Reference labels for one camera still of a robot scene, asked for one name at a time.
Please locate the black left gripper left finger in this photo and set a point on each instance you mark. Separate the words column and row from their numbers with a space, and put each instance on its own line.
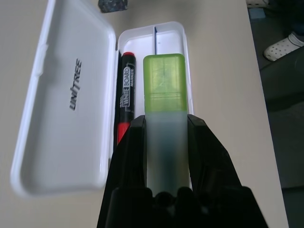
column 128, row 161

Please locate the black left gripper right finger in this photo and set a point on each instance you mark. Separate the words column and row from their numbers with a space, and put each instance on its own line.
column 209, row 161

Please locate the red whiteboard marker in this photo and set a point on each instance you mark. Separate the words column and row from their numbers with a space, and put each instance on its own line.
column 127, row 95

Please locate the white hinged pencil case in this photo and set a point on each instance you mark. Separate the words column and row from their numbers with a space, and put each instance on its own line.
column 59, row 95

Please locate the small dark patterned eraser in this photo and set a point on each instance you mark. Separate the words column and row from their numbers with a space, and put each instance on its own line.
column 114, row 6

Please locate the grey floor pedal box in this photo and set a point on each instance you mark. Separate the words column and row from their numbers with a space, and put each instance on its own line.
column 257, row 14

